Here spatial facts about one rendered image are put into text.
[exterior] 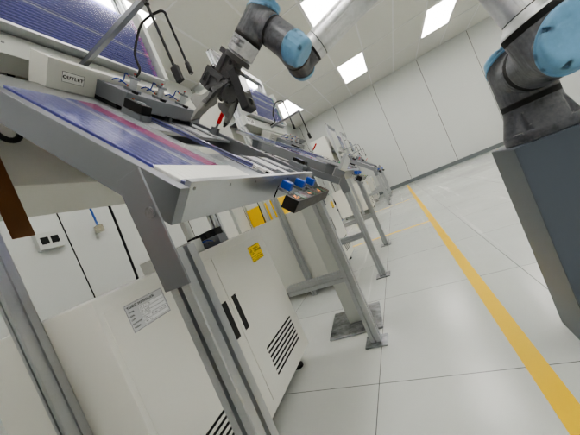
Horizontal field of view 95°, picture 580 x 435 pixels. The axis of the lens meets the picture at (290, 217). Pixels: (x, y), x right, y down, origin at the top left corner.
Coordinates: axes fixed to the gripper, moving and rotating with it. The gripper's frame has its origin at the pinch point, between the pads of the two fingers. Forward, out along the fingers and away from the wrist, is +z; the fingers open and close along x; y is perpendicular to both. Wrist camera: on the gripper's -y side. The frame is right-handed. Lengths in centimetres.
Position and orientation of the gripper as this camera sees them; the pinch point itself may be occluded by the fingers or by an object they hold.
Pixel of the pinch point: (211, 125)
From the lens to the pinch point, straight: 86.5
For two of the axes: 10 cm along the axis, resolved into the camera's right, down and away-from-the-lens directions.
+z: -5.6, 7.4, 3.6
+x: -3.6, 1.8, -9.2
